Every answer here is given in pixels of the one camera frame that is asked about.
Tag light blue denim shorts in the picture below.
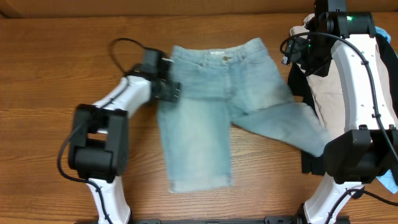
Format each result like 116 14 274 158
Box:
157 38 331 194

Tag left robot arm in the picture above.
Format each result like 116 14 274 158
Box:
62 48 180 224

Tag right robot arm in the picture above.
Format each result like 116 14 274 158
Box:
264 0 397 224

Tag black garment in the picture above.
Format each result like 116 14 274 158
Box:
287 30 398 177

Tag beige shorts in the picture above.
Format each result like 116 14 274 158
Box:
289 13 398 141

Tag light blue garment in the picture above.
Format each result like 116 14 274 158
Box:
376 27 397 194

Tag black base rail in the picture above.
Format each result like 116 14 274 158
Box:
127 215 307 224

